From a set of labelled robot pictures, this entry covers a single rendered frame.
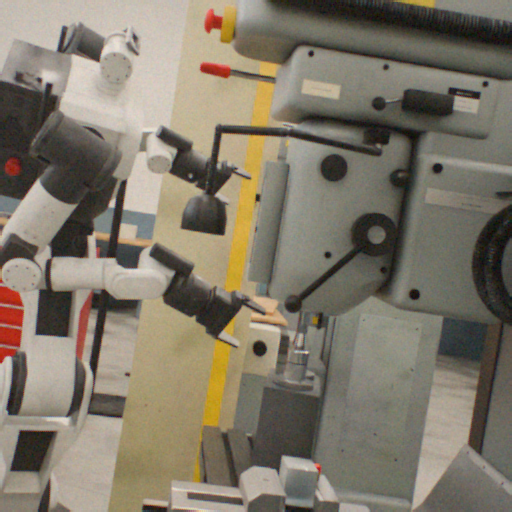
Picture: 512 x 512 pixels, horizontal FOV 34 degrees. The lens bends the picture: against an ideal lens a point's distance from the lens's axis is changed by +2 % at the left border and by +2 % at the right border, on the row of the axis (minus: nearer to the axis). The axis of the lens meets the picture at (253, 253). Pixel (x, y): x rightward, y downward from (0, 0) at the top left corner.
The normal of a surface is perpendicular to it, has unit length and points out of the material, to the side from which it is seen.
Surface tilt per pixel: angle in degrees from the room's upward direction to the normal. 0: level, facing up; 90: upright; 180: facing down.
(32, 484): 36
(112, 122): 75
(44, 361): 60
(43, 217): 116
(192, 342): 90
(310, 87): 90
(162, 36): 90
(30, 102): 123
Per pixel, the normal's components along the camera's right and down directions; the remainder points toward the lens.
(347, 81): 0.10, 0.07
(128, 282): 0.04, 0.50
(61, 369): 0.42, -0.39
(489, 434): -0.98, -0.15
